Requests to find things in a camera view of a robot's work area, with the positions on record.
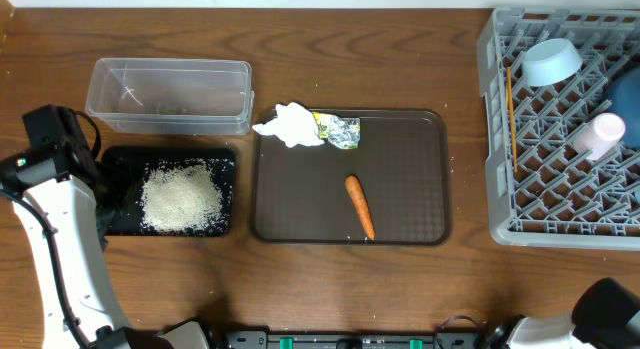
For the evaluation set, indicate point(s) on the pile of white rice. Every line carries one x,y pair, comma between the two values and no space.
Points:
179,197

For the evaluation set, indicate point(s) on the white paper napkin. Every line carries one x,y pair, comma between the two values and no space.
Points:
293,124

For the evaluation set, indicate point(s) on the silver foil snack wrapper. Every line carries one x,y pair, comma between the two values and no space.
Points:
343,133

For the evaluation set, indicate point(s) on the orange carrot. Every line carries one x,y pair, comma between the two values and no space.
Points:
358,199

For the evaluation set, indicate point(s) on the wooden chopstick with pattern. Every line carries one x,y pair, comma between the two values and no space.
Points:
510,108

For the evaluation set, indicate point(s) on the light blue small bowl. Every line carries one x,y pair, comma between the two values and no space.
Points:
550,62

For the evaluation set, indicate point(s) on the pink plastic cup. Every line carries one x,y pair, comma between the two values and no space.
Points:
601,134

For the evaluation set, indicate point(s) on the dark blue plate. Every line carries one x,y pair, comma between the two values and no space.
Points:
624,95

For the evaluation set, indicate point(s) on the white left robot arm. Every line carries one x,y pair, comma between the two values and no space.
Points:
51,186

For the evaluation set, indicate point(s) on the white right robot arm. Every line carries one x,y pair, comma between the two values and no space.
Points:
605,317

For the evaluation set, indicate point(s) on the grey dishwasher rack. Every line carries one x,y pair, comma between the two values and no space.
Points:
558,198

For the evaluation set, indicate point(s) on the black rectangular tray bin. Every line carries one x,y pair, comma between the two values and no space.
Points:
120,164

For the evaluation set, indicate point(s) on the clear plastic bin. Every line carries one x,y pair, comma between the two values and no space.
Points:
172,96

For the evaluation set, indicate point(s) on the brown serving tray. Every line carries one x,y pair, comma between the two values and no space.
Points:
402,163

